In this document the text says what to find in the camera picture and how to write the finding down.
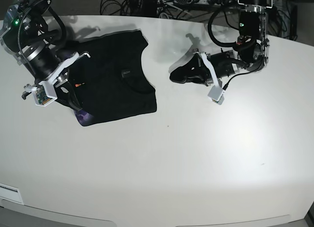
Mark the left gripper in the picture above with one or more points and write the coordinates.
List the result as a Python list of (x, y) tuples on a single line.
[(208, 70)]

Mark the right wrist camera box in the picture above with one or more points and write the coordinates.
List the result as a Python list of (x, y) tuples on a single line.
[(43, 93)]

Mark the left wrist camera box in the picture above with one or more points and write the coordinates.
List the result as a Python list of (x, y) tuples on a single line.
[(216, 94)]

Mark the black T-shirt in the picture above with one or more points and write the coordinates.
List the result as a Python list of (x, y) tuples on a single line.
[(110, 84)]

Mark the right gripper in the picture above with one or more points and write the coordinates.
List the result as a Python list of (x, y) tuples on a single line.
[(46, 66)]

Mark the white label plate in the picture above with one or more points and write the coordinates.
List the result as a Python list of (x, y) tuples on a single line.
[(11, 194)]

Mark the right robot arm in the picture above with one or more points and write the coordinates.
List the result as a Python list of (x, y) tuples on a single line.
[(30, 28)]

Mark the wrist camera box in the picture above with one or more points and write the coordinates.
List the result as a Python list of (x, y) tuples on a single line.
[(216, 94), (43, 93)]

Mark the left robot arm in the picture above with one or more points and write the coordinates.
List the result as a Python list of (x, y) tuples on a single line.
[(249, 52)]

